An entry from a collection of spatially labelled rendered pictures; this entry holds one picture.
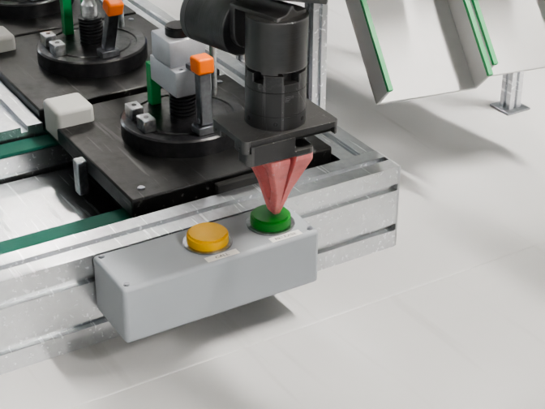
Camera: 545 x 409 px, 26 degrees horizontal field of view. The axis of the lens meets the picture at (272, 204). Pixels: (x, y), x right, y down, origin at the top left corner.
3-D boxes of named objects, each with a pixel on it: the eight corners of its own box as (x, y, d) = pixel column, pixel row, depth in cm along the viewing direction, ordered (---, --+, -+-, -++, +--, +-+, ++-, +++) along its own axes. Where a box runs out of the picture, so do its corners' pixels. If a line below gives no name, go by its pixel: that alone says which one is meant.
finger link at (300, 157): (213, 208, 116) (212, 121, 111) (276, 191, 119) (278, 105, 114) (248, 238, 110) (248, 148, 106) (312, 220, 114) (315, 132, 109)
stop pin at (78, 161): (90, 193, 129) (87, 161, 127) (79, 195, 128) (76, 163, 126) (84, 188, 130) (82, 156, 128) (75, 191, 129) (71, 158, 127)
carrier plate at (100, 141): (332, 162, 130) (332, 145, 129) (132, 218, 119) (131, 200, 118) (225, 88, 148) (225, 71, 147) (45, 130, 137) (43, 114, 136)
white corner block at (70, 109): (96, 136, 136) (94, 104, 134) (59, 145, 134) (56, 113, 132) (80, 122, 139) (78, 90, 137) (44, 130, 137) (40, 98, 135)
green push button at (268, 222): (298, 234, 116) (298, 216, 115) (263, 244, 114) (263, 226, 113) (277, 217, 119) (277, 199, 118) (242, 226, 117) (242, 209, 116)
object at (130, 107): (144, 118, 130) (143, 106, 130) (132, 122, 130) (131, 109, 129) (136, 112, 132) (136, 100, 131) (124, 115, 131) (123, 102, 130)
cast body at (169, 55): (212, 91, 128) (211, 29, 125) (176, 99, 126) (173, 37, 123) (177, 65, 135) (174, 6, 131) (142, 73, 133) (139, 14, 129)
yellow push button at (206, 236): (236, 253, 113) (236, 234, 112) (199, 264, 111) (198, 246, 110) (216, 234, 116) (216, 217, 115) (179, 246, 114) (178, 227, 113)
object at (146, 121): (156, 131, 128) (156, 118, 127) (144, 134, 127) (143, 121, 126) (148, 124, 129) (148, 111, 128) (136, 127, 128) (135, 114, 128)
